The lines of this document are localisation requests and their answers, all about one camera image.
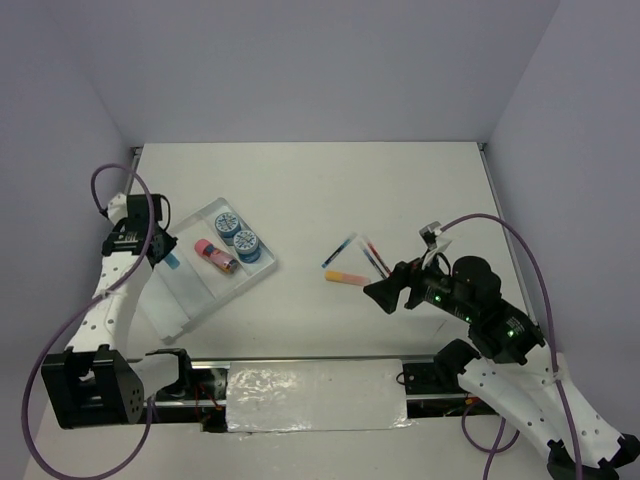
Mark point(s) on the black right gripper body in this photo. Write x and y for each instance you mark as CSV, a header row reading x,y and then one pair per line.
x,y
433,286

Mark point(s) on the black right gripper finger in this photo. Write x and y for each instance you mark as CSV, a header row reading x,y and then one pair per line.
x,y
385,293
400,277

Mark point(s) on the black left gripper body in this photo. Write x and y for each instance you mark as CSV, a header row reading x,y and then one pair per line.
x,y
169,242

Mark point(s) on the yellow pink highlighter pen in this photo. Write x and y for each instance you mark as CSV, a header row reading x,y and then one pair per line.
x,y
346,278

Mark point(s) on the pink sticky notes tube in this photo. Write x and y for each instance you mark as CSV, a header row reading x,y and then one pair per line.
x,y
222,260

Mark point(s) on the blue round splash-lid container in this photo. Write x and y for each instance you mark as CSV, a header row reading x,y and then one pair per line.
x,y
247,246

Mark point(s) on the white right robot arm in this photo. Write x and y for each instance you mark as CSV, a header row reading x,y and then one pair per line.
x,y
541,401

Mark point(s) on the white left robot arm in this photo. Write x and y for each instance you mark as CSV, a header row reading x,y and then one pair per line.
x,y
92,383

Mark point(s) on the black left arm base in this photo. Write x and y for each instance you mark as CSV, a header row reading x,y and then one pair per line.
x,y
197,397

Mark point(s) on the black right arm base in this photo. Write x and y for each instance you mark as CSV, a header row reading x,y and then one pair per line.
x,y
427,396

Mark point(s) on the red gel pen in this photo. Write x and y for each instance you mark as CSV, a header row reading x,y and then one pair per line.
x,y
377,256

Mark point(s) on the white divided plastic tray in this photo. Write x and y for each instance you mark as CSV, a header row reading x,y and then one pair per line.
x,y
177,301

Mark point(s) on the blue round container in tray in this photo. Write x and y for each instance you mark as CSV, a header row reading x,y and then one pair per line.
x,y
227,225

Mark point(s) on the silver foil sheet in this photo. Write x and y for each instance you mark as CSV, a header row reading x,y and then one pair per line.
x,y
313,396

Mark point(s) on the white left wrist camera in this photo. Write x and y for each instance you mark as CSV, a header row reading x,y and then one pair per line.
x,y
116,209

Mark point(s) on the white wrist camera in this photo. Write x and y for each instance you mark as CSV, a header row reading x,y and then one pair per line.
x,y
436,241
116,209

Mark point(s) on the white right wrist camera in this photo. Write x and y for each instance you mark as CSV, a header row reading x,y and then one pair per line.
x,y
436,241

